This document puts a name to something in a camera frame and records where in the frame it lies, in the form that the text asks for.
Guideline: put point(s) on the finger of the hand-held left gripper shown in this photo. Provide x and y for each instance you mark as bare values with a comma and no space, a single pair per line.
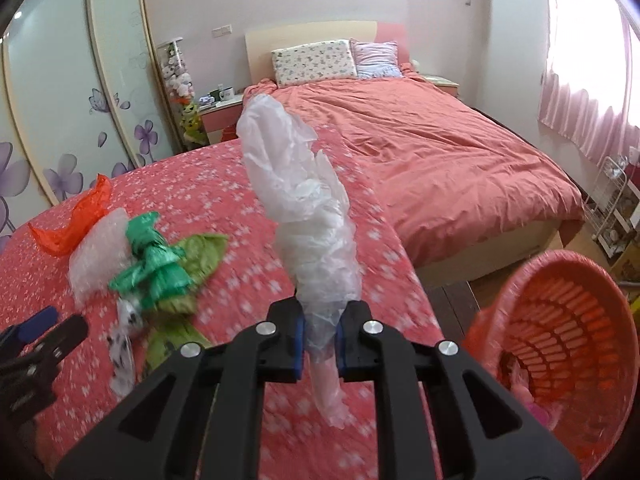
30,325
65,335

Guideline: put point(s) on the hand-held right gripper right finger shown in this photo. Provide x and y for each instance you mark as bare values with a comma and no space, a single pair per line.
341,347

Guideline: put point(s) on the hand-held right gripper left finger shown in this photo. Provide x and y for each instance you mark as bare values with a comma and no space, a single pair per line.
298,345

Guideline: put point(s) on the white translucent plastic bag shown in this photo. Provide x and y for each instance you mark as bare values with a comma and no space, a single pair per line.
300,200

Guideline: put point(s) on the pink plastic bag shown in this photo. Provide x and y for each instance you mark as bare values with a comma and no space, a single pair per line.
542,412

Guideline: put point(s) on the orange plastic laundry basket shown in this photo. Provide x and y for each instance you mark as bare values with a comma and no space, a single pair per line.
565,280

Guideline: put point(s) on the white black-spotted plastic bag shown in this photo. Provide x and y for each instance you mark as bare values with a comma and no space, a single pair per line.
125,345

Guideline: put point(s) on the clear crinkled plastic bag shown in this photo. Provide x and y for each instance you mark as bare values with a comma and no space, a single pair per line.
97,255

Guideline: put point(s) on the red plastic bag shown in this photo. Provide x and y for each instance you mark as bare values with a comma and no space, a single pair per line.
75,230

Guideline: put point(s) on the dark green plastic bag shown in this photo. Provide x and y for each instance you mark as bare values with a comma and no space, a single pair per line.
150,270

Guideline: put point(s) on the light green plastic bag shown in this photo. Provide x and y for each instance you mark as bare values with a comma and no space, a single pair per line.
202,255

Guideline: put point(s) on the red floral tablecloth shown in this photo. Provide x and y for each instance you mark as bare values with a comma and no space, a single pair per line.
225,185

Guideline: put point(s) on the salmon pink duvet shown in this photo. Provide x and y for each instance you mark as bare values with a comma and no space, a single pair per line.
450,160

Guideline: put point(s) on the pink white nightstand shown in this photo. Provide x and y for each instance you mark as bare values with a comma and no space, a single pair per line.
220,120

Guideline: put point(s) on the flower-print sliding-door wardrobe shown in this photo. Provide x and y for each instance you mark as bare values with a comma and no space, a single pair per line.
50,85

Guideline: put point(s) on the yellow-green plush toy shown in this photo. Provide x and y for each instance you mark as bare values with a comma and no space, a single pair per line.
192,120

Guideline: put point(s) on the white mug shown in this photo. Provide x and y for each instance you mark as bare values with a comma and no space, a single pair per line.
226,93

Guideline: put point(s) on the floral print pillow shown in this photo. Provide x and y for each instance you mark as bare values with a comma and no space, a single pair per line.
315,62

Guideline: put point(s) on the pale nightstand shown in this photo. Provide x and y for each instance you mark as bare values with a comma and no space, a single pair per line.
442,82

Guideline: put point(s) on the clear tube of plush toys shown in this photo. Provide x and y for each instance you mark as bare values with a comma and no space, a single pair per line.
177,70

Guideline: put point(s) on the striped pink pillow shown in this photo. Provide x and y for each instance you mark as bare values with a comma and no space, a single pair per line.
377,57

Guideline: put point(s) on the beige bed with headboard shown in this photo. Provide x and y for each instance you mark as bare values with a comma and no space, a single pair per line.
300,35

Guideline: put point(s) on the pink curtain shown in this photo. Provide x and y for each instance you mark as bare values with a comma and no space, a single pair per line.
575,110

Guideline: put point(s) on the white wall switch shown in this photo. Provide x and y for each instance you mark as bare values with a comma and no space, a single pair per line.
223,29

